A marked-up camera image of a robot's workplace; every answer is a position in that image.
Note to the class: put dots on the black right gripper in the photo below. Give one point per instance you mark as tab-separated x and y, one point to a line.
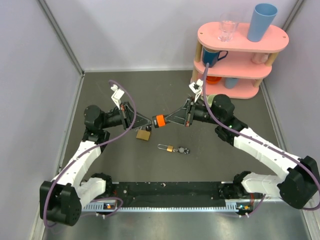
184	116

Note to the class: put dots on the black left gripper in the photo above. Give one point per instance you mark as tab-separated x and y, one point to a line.
128	116

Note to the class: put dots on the small padlock keys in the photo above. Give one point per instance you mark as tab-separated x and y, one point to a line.
148	128

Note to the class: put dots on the large brass padlock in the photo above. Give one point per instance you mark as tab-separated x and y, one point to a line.
143	135

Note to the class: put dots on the orange black hook lock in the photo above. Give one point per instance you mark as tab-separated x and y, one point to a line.
158	121

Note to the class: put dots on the small brass padlock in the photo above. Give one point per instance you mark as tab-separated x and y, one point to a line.
168	148

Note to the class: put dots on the black white keychain charm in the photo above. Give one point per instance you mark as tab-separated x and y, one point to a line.
181	150

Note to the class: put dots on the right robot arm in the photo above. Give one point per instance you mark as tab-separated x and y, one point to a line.
296	179

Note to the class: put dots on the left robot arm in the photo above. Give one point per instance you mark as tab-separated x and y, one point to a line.
63	198

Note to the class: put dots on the light green mug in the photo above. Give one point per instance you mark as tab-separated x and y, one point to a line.
210	99

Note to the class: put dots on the orange bowl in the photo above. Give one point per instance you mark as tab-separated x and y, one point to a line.
212	80

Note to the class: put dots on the small light blue cup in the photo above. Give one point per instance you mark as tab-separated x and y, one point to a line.
230	82

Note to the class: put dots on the dark blue mug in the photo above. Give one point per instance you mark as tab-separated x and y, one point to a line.
211	57

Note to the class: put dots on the pink three-tier shelf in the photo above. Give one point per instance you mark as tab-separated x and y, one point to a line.
238	62

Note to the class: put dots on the pink mug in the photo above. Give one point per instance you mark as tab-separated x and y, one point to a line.
259	57

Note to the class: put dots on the clear drinking glass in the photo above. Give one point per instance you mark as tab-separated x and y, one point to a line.
228	25

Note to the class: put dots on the light blue tall cup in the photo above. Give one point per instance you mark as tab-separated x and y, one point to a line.
262	17

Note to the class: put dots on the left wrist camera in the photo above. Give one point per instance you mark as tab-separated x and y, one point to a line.
117	95

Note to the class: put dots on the aluminium frame rail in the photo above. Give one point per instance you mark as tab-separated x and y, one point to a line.
294	194

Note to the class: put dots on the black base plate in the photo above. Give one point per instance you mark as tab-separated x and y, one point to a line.
177	194

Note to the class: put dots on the grey slotted cable duct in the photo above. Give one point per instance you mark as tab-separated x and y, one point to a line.
109	206

